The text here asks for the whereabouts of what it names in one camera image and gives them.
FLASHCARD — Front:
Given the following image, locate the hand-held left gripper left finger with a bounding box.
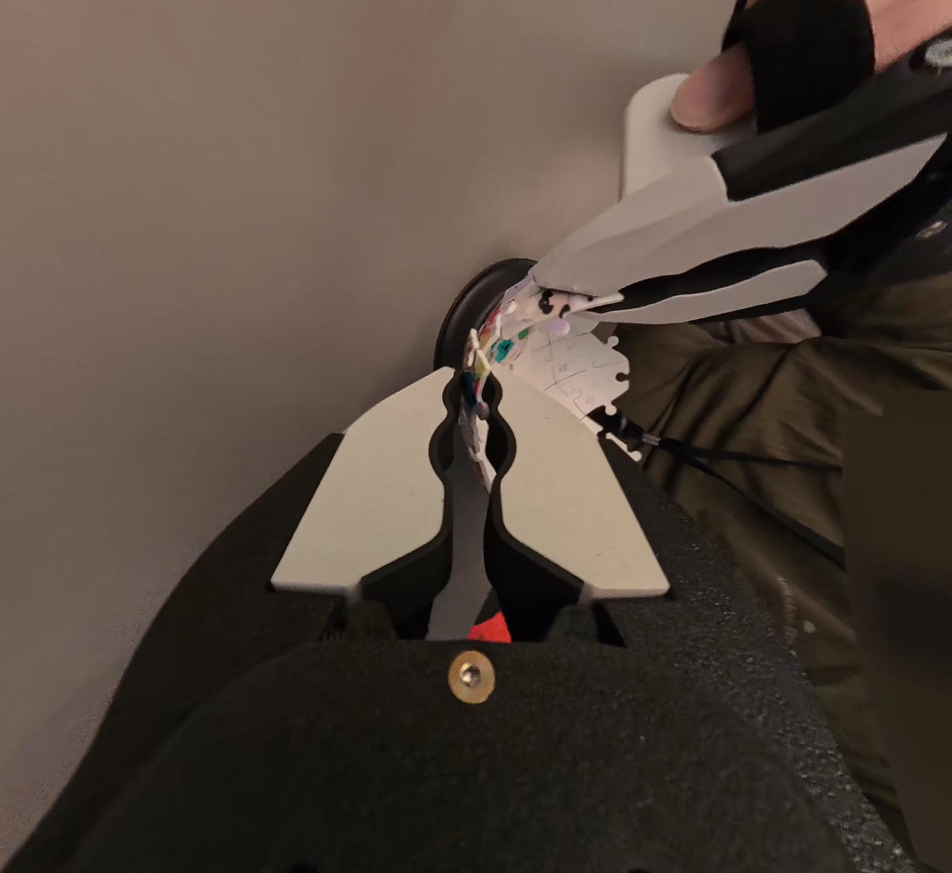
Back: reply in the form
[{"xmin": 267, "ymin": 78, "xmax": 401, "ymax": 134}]
[{"xmin": 270, "ymin": 368, "xmax": 458, "ymax": 600}]

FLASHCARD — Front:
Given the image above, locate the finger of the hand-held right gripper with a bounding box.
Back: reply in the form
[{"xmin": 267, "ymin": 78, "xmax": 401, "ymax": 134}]
[
  {"xmin": 534, "ymin": 73, "xmax": 947, "ymax": 297},
  {"xmin": 588, "ymin": 259, "xmax": 830, "ymax": 326}
]

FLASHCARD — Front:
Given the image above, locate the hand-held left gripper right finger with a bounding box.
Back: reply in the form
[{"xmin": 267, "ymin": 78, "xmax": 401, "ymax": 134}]
[{"xmin": 476, "ymin": 367, "xmax": 670, "ymax": 600}]

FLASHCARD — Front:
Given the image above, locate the white half puzzle ball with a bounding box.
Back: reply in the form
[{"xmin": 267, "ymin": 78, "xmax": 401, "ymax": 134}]
[{"xmin": 460, "ymin": 277, "xmax": 644, "ymax": 495}]

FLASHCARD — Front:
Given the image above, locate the small puzzle piece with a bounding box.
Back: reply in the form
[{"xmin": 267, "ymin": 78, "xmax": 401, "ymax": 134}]
[{"xmin": 521, "ymin": 278, "xmax": 620, "ymax": 339}]

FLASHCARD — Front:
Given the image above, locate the orange red tape strip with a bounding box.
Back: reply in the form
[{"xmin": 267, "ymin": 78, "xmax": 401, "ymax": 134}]
[{"xmin": 467, "ymin": 609, "xmax": 516, "ymax": 643}]

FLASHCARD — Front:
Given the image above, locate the black ball stand ring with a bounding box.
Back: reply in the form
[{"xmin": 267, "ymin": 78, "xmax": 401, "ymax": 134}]
[{"xmin": 435, "ymin": 259, "xmax": 540, "ymax": 372}]

